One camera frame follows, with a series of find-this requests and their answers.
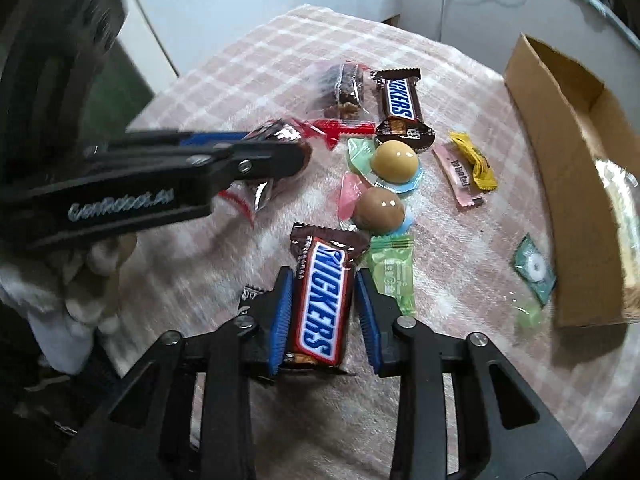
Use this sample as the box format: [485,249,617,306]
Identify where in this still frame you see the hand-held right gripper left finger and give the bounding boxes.
[60,265,296,480]

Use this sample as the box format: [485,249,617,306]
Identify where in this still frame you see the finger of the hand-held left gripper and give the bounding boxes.
[106,129,261,154]
[85,140,312,197]

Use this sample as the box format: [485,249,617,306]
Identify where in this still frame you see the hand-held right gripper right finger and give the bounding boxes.
[355,269,587,480]

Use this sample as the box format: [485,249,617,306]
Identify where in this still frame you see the clear red-edged snack wrapper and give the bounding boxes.
[219,117,377,223]

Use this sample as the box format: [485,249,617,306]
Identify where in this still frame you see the brown chocolate bar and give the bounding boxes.
[371,69,435,154]
[289,222,372,370]

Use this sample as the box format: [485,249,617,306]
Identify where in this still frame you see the brown bun snack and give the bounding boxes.
[339,172,414,237]

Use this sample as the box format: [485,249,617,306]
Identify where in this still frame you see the green mint candy packet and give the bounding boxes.
[510,233,558,307]

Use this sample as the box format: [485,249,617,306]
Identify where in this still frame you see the cardboard box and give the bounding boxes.
[503,33,640,330]

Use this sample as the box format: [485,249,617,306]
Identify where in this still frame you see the person's left hand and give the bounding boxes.
[0,236,139,377]

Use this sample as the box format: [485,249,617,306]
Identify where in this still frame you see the small black packet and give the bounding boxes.
[239,284,267,313]

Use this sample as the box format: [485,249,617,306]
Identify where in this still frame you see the light green snack packet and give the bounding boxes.
[366,233,419,317]

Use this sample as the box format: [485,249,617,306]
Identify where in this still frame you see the pink plaid tablecloth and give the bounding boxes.
[97,4,640,480]

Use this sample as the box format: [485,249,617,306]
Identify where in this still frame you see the clear nut bar packet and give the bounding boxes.
[316,62,372,122]

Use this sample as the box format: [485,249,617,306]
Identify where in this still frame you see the clear pale green wrapper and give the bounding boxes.
[514,298,547,330]

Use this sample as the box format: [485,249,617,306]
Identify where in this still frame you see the pink stick packet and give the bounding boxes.
[432,142,487,209]

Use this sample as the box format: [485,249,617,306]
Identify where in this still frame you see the yellow candy wrapper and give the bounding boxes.
[448,131,498,192]

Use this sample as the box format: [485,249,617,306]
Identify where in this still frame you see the clear bread packet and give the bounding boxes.
[593,157,640,317]

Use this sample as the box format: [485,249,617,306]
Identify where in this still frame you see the thin hanging cable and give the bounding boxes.
[438,0,457,43]

